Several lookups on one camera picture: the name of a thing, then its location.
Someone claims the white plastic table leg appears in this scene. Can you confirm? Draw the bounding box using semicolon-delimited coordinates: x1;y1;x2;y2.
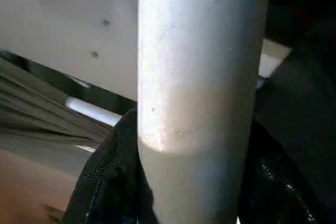
136;0;272;224
65;96;123;128

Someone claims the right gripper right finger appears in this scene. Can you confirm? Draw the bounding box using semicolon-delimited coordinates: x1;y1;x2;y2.
236;123;323;224

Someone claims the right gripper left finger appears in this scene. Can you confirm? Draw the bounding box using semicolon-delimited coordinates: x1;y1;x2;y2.
62;109;158;224

